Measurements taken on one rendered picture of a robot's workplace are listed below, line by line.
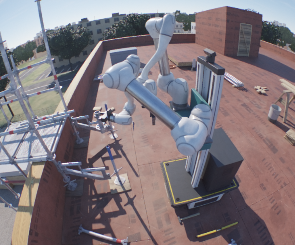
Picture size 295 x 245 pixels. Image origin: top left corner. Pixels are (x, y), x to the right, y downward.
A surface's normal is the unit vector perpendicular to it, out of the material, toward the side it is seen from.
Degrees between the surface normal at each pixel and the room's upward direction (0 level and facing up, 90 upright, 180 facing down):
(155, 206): 0
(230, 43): 90
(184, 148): 94
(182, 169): 0
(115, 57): 90
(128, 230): 0
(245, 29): 90
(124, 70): 39
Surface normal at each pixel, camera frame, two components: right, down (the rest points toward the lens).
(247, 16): 0.18, 0.59
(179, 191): -0.07, -0.80
